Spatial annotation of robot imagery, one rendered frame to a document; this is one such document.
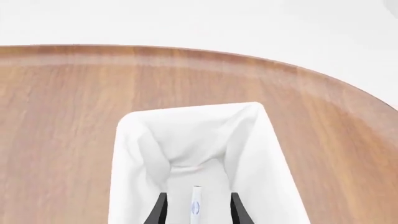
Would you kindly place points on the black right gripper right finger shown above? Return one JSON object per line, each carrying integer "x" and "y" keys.
{"x": 238, "y": 212}

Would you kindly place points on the white cloth-lined basket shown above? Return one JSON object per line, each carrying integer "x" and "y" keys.
{"x": 199, "y": 144}

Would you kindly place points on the white cream cheese box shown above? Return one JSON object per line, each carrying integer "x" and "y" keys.
{"x": 196, "y": 205}

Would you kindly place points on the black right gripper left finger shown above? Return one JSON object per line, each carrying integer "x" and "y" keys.
{"x": 158, "y": 212}

